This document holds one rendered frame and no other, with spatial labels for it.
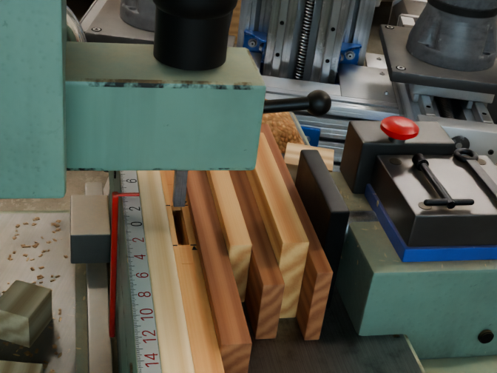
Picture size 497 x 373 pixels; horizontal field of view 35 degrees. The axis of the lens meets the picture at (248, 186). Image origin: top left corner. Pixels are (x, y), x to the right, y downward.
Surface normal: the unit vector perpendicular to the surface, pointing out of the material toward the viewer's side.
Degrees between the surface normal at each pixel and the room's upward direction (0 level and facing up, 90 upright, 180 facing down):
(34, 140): 90
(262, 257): 0
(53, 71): 90
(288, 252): 90
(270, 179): 0
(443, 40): 73
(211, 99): 90
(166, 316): 0
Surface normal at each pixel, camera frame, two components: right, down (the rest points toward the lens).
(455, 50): -0.13, 0.22
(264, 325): 0.18, 0.54
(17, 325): -0.27, 0.48
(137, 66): 0.11, -0.85
